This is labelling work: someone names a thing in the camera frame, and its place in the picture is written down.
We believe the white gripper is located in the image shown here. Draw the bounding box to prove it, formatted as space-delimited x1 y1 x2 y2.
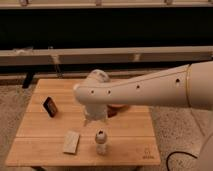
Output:
83 104 108 127

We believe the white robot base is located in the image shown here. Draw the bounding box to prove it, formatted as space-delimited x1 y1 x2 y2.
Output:
187 61 213 171

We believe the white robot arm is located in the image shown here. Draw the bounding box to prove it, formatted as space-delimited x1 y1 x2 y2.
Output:
73 65 189 124

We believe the clear plastic bottle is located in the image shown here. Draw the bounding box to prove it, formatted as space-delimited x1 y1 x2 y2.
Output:
95 130 107 155

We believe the orange bowl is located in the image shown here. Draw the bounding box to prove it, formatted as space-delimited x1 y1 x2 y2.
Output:
109 104 128 109

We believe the beige sponge block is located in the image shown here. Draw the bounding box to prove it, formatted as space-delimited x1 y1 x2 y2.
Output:
63 131 80 154

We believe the wooden table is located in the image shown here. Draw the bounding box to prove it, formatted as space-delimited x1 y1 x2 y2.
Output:
6 79 161 167

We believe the small black box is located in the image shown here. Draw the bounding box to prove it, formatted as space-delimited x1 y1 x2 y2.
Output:
43 97 58 117

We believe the black cable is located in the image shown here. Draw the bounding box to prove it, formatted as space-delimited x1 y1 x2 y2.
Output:
165 150 200 171

